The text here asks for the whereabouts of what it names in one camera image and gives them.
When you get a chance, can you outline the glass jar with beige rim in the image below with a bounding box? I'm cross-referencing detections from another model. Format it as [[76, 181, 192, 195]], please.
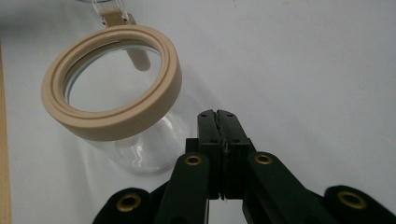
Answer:
[[40, 0, 201, 175]]

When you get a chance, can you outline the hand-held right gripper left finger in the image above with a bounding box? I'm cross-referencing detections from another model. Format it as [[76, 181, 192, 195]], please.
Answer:
[[185, 109, 224, 201]]

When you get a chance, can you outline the wooden edge strip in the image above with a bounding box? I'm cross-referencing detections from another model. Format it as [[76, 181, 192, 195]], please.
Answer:
[[0, 41, 13, 224]]

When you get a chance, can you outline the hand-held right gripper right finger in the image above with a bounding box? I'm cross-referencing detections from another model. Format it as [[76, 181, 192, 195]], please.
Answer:
[[216, 109, 257, 201]]

